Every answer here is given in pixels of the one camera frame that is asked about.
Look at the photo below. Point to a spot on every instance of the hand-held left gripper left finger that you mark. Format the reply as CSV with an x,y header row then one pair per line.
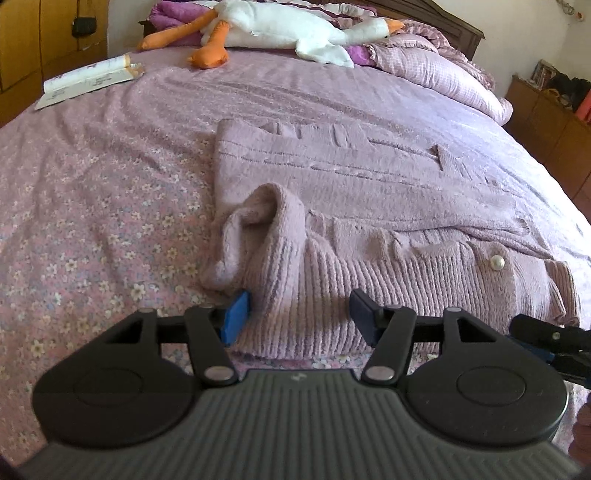
x,y
234,318

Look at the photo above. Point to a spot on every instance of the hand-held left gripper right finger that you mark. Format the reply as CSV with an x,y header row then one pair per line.
x,y
362,314

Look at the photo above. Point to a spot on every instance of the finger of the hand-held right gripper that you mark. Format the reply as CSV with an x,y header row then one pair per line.
x,y
535,330
575,367

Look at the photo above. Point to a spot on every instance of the pink knitted sweater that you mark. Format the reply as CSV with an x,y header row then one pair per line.
x,y
369,203

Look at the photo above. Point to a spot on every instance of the person's right hand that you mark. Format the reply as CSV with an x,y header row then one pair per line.
x,y
582,429

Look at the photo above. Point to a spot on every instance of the pink floral bed sheet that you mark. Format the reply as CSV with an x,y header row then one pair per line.
x,y
92,194

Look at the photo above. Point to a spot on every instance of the brown wooden side cabinet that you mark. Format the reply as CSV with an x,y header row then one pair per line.
x,y
549,124

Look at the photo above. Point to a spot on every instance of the orange box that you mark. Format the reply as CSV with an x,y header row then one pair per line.
x,y
585,105

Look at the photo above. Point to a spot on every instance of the black bag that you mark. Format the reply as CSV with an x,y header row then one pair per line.
x,y
565,90

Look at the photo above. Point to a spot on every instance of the pink quilt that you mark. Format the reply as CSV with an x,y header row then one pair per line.
x,y
443,69

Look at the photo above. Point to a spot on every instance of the white open book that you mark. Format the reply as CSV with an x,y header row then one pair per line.
x,y
83,81

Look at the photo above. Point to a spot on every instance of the white goose plush toy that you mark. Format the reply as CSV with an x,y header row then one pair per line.
x,y
277,23

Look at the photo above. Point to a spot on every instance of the dark wooden headboard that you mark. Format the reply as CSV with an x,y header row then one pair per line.
x,y
452,21

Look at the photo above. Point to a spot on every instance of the yellow wooden wardrobe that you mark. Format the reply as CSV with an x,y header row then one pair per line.
x,y
41,46

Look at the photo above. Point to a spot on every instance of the small picture frame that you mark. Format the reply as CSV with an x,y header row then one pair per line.
x,y
541,74

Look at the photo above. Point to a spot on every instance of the white wall socket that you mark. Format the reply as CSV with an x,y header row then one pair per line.
x,y
579,16

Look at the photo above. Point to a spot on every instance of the black wall-hung device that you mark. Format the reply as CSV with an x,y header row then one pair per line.
x,y
84,26

